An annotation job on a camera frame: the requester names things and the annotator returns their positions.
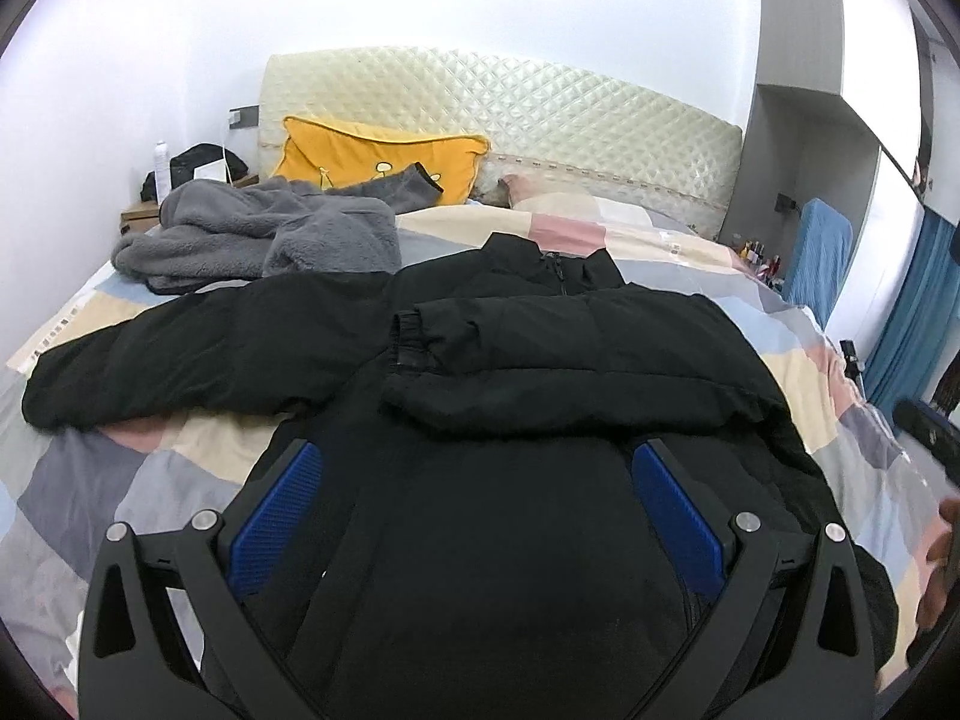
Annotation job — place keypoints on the blue curtain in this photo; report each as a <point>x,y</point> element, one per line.
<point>915,315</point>

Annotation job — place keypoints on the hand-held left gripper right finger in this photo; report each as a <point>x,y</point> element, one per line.
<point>675,517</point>

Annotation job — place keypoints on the white card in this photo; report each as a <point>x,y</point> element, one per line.
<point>211,171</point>

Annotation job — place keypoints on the dark wall socket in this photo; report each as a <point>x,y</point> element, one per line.
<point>244,117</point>
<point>785,202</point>

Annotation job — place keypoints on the yellow pillow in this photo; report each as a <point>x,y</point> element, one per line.
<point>337,150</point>

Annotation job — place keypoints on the black bag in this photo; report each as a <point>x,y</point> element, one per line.
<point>191,157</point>

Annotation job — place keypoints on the group of small bottles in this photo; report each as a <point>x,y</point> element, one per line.
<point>757,259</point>

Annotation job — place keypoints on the pink pillow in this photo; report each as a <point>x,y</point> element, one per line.
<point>519,186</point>

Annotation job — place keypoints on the person's right hand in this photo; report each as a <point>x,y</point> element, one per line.
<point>937,577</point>

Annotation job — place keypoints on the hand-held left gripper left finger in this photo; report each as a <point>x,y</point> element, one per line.
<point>274,517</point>

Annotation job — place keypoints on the blue towel on chair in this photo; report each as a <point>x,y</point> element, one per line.
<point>817,262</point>

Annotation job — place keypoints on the black jacket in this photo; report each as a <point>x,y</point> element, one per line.
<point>525,390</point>

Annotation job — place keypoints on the white bottle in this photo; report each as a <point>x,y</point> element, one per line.
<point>160,172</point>

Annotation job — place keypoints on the wooden nightstand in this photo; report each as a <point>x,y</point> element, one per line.
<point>139,221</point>

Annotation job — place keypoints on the black stand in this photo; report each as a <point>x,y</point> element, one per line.
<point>851,364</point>

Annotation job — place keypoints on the checkered quilt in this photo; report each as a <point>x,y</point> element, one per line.
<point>150,465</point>

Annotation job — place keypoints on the cream quilted headboard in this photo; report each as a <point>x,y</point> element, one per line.
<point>562,112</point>

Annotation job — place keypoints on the grey fleece garment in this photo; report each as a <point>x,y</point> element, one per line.
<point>225,225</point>

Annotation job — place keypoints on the grey wardrobe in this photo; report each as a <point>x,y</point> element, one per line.
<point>795,52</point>

